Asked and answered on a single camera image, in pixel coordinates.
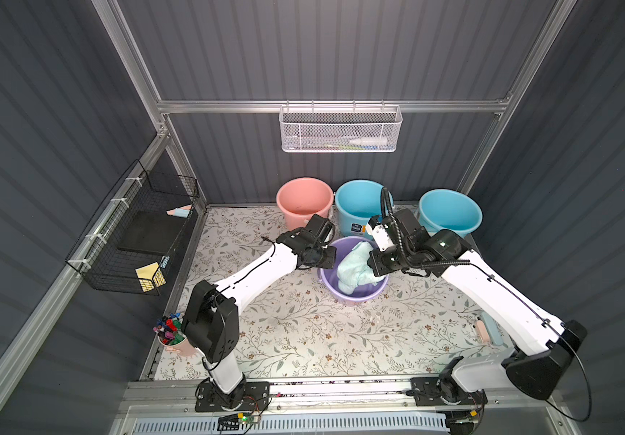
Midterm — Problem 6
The blue bucket white handle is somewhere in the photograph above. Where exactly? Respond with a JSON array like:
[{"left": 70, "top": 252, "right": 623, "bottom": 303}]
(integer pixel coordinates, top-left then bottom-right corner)
[{"left": 417, "top": 188, "right": 484, "bottom": 237}]

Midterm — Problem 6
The pink cup with pens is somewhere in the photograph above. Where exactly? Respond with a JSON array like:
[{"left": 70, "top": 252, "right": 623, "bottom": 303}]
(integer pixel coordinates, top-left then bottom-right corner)
[{"left": 153, "top": 313, "right": 197, "bottom": 357}]

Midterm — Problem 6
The white wire wall basket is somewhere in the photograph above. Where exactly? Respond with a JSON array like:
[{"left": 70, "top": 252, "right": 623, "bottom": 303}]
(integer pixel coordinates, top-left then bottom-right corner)
[{"left": 279, "top": 103, "right": 403, "bottom": 153}]

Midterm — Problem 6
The pink plastic bucket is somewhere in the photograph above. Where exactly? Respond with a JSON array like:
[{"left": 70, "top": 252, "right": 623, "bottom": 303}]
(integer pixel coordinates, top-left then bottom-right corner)
[{"left": 276, "top": 178, "right": 334, "bottom": 230}]

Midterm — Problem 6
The pastel card in basket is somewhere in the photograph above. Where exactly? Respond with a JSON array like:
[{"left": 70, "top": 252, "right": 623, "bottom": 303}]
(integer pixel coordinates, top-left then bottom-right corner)
[{"left": 167, "top": 205, "right": 193, "bottom": 219}]

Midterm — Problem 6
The purple plastic bucket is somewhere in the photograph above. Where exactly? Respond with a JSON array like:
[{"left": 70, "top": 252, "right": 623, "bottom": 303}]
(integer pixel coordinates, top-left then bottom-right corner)
[{"left": 318, "top": 236, "right": 389, "bottom": 305}]

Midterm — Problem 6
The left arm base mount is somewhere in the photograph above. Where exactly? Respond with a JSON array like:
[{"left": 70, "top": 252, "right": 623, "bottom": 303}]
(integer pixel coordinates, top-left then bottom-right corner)
[{"left": 195, "top": 379, "right": 271, "bottom": 413}]

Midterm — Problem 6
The light green cloth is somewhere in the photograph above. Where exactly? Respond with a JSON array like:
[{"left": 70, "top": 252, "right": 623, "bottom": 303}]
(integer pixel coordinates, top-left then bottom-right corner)
[{"left": 337, "top": 241, "right": 383, "bottom": 295}]

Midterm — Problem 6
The black box in basket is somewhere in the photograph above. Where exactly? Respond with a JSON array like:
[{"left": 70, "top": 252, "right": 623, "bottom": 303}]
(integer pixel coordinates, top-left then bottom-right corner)
[{"left": 117, "top": 211, "right": 187, "bottom": 255}]

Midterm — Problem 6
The yellow sticky note pad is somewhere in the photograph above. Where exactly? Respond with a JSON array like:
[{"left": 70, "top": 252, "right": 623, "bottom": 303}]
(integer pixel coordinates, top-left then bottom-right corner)
[{"left": 135, "top": 262, "right": 167, "bottom": 293}]

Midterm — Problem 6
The white spray bottle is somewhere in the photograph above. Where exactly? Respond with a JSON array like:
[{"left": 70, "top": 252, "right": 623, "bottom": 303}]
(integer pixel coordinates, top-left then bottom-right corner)
[{"left": 350, "top": 137, "right": 388, "bottom": 149}]

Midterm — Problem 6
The black wire side basket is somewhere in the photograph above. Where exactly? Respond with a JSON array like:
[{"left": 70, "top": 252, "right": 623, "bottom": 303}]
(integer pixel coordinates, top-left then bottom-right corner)
[{"left": 66, "top": 161, "right": 201, "bottom": 297}]

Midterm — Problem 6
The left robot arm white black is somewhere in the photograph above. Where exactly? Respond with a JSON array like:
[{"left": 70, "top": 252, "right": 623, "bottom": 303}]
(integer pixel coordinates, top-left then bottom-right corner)
[{"left": 181, "top": 214, "right": 337, "bottom": 396}]

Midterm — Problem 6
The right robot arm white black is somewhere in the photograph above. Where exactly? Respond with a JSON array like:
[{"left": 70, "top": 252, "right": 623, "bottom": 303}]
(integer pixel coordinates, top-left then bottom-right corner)
[{"left": 367, "top": 210, "right": 587, "bottom": 404}]

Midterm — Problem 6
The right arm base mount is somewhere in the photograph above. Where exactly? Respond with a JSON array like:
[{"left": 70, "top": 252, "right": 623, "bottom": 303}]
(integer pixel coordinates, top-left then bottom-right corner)
[{"left": 405, "top": 356, "right": 488, "bottom": 409}]

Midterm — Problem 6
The blue bucket with label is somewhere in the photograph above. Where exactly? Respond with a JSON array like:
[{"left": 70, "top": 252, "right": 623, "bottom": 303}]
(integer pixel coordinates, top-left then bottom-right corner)
[{"left": 335, "top": 179, "right": 383, "bottom": 240}]

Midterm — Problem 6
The white ventilation grille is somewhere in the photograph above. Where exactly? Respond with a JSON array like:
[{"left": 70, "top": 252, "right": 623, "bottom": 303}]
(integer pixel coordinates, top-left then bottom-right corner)
[{"left": 129, "top": 411, "right": 450, "bottom": 434}]

